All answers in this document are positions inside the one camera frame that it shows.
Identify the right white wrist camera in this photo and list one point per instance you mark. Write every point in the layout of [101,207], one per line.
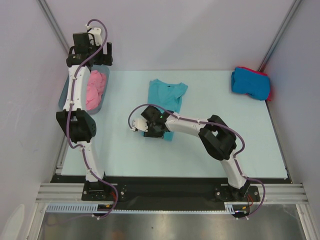
[140,124]

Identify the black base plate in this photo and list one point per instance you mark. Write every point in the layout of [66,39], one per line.
[168,193]

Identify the grey plastic basket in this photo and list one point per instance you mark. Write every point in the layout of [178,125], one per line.
[104,70]

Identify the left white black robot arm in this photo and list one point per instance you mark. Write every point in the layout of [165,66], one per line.
[79,127]

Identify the teal t shirt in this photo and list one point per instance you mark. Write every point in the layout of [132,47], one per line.
[167,95]

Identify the right corner aluminium post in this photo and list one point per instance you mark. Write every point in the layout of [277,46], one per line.
[290,15]

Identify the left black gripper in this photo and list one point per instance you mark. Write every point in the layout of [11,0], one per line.
[105,59]

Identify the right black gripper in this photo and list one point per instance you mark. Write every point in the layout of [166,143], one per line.
[153,133]

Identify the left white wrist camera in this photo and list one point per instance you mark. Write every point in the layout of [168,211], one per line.
[95,35]

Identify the aluminium frame rail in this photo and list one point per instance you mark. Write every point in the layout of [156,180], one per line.
[72,192]

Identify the corner aluminium post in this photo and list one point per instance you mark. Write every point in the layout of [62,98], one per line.
[55,27]
[290,15]

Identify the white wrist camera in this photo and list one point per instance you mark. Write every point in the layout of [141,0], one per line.
[95,35]
[140,124]

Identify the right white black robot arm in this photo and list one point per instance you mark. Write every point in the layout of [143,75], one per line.
[217,138]

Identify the left corner aluminium post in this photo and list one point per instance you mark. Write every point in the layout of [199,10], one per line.
[55,27]

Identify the blue folded t shirt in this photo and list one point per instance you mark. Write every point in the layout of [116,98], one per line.
[237,86]

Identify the grey slotted cable duct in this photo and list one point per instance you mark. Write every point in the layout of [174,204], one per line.
[95,208]

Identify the pink crumpled t shirt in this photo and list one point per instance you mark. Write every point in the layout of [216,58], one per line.
[95,89]

